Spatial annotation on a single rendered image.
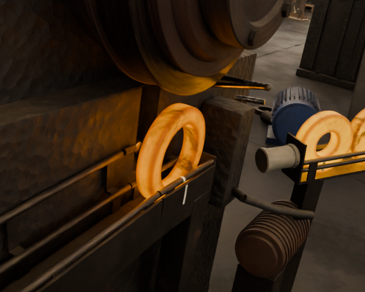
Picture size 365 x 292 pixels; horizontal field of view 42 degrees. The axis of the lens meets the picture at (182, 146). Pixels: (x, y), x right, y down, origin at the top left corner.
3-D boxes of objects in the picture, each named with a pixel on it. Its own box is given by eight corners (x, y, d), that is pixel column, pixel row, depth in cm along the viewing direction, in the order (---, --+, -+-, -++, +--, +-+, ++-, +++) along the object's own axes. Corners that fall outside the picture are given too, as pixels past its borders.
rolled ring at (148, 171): (212, 98, 92) (197, 94, 93) (159, 121, 76) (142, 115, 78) (197, 183, 99) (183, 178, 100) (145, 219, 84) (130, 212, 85)
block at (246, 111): (182, 194, 115) (199, 99, 105) (199, 183, 121) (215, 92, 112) (222, 211, 110) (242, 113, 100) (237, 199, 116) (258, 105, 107)
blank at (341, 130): (298, 113, 114) (306, 119, 111) (350, 107, 120) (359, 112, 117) (288, 171, 121) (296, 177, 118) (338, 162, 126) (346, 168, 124)
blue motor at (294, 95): (263, 150, 294) (276, 97, 281) (267, 121, 346) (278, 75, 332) (314, 161, 290) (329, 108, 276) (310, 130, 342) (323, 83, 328)
